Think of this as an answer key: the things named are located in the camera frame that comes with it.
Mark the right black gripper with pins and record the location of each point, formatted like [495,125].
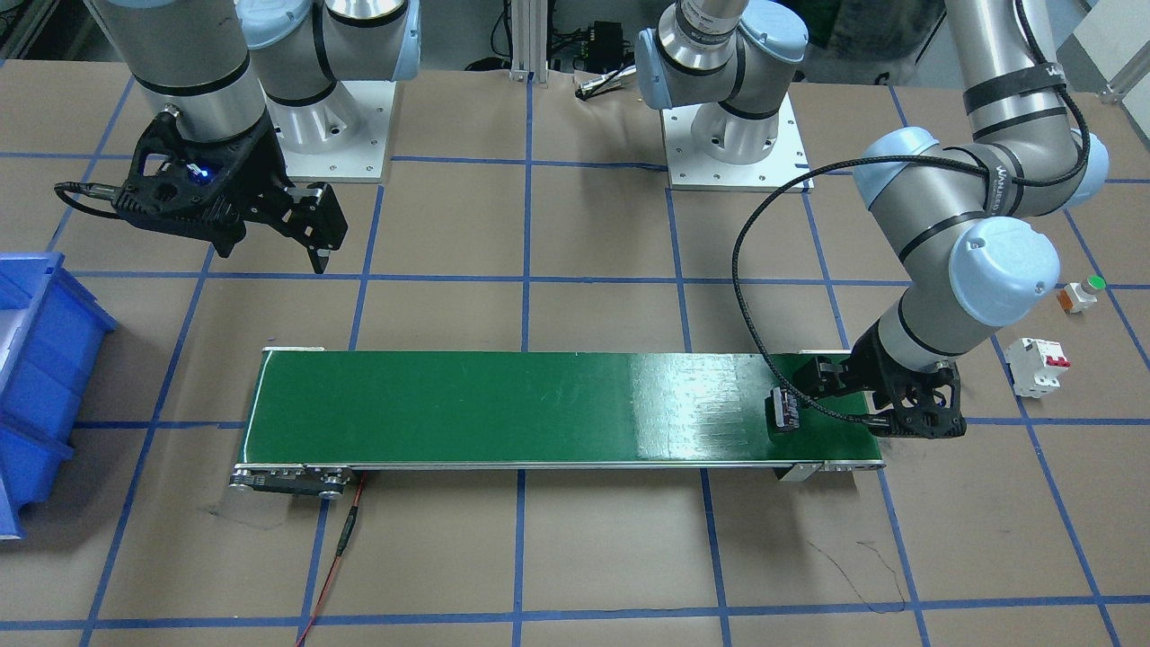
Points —
[258,167]

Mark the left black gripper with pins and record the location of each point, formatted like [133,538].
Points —
[873,363]

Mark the dark brown cylindrical capacitor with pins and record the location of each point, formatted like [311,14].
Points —
[782,412]

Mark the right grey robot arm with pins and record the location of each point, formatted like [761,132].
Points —
[241,89]

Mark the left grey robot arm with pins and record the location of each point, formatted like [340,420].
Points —
[958,218]

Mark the white red circuit breaker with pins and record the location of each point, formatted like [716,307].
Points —
[1036,366]

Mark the green conveyor belt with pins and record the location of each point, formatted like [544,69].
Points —
[320,416]

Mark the green push button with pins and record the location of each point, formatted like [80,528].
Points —
[1076,297]

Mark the blue plastic bin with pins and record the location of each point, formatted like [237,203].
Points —
[53,328]

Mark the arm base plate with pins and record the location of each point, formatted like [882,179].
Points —
[709,149]
[343,138]

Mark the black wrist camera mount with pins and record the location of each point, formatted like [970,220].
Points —
[193,189]

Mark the aluminium frame post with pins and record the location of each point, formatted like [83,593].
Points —
[529,25]

